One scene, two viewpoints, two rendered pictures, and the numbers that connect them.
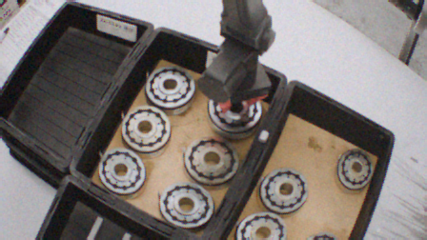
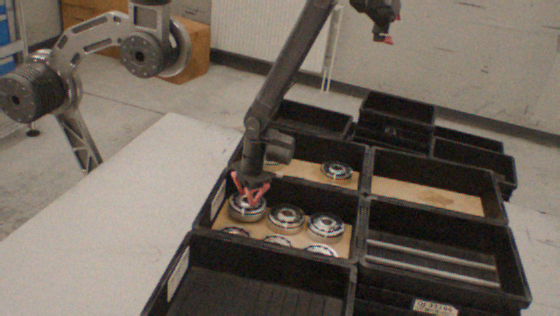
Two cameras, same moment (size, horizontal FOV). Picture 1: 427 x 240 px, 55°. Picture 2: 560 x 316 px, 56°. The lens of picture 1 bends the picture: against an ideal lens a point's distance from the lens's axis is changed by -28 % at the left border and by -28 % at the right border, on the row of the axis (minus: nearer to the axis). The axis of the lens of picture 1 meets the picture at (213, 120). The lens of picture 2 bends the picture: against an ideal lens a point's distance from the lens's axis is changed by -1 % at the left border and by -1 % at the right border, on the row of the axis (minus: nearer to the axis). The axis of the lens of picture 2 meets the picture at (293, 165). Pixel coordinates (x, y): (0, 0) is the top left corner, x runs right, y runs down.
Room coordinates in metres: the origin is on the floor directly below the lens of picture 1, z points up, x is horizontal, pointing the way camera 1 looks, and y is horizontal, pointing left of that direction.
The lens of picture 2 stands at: (0.73, 1.14, 1.72)
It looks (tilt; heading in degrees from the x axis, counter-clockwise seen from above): 31 degrees down; 258
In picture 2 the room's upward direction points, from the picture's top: 9 degrees clockwise
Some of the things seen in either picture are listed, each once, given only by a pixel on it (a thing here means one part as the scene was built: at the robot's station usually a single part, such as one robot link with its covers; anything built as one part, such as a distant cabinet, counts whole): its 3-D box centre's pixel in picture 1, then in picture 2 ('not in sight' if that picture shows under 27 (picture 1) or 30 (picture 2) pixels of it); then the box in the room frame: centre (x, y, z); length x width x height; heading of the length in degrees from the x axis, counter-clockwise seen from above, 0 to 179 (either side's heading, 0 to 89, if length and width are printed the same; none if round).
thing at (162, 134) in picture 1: (145, 129); (275, 247); (0.53, 0.13, 0.86); 0.10 x 0.10 x 0.01
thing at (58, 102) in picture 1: (64, 85); (254, 312); (0.60, 0.35, 0.87); 0.40 x 0.30 x 0.11; 163
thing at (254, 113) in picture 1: (235, 108); (247, 201); (0.59, -0.04, 0.88); 0.10 x 0.10 x 0.01
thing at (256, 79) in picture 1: (240, 71); (252, 164); (0.59, -0.03, 1.00); 0.10 x 0.07 x 0.07; 117
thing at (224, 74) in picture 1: (234, 56); (271, 137); (0.55, -0.02, 1.09); 0.11 x 0.09 x 0.12; 155
